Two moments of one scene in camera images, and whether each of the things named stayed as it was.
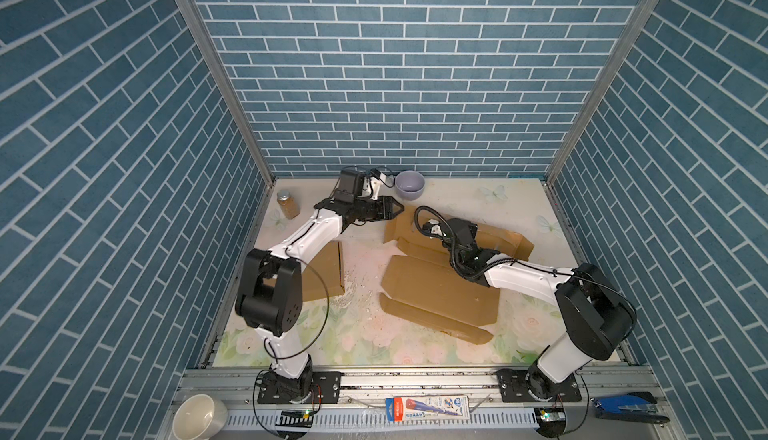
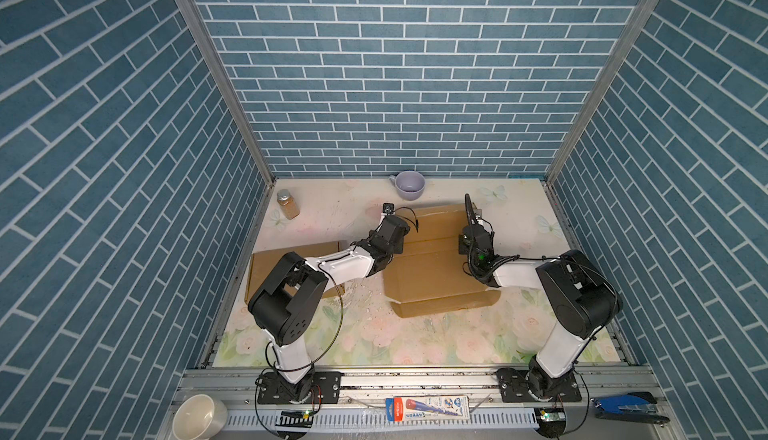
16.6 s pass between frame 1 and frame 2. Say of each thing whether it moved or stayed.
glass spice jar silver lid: stayed
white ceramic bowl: stayed
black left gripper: moved
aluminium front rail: stayed
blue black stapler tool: stayed
